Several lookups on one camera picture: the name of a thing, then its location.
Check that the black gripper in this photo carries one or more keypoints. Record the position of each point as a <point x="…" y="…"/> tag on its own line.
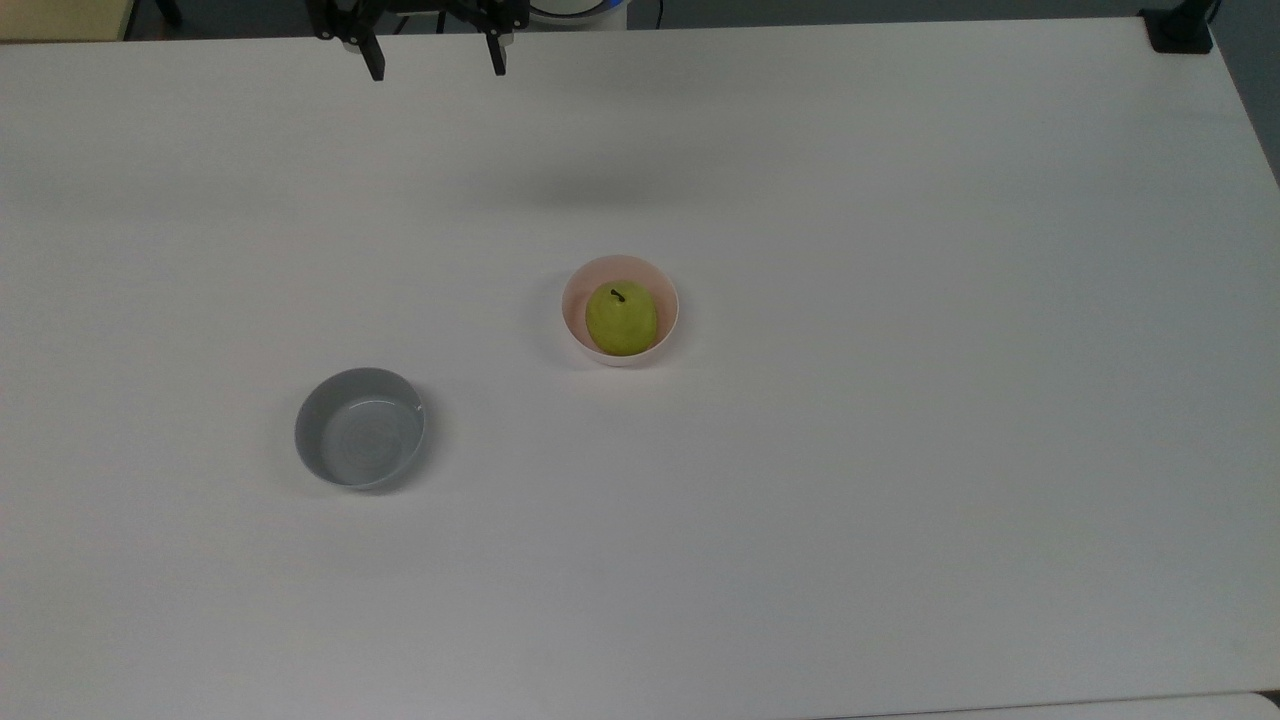
<point x="420" y="6"/>

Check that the green pear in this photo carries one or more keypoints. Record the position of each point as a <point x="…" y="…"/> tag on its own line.
<point x="621" y="320"/>

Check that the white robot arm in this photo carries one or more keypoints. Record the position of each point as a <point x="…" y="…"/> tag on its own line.
<point x="580" y="10"/>

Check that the pink bowl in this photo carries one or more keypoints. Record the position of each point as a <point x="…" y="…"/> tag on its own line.
<point x="600" y="275"/>

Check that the grey bowl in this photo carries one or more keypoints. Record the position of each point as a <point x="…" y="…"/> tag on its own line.
<point x="360" y="435"/>

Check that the black chair leg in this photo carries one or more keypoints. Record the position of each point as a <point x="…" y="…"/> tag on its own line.
<point x="170" y="10"/>

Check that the beige cabinet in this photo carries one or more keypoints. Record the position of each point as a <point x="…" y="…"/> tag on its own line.
<point x="60" y="18"/>

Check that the black table clamp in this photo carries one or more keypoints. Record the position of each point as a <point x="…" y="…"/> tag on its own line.
<point x="1180" y="30"/>

